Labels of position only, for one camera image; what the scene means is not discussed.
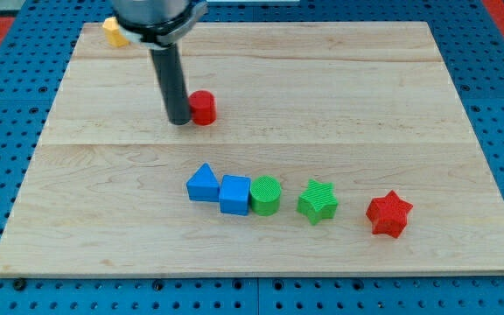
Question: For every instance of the light wooden board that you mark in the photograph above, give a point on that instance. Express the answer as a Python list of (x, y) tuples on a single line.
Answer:
[(367, 106)]

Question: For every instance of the red star block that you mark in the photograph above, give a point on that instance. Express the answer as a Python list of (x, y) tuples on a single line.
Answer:
[(388, 214)]

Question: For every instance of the green cylinder block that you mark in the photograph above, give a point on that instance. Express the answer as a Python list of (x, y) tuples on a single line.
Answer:
[(265, 194)]

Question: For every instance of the blue triangle block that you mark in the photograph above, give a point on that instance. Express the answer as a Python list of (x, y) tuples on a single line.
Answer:
[(203, 185)]

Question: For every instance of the red cylinder block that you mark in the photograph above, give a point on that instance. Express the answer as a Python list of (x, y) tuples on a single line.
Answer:
[(203, 107)]

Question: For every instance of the green star block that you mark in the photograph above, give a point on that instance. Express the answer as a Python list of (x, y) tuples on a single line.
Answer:
[(317, 202)]

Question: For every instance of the yellow heart block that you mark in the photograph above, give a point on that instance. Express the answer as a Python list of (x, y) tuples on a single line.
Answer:
[(112, 33)]

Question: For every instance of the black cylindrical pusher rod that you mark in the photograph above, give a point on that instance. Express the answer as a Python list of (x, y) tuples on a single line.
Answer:
[(171, 80)]

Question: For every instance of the blue cube block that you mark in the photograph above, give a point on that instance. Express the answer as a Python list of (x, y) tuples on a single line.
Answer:
[(234, 195)]

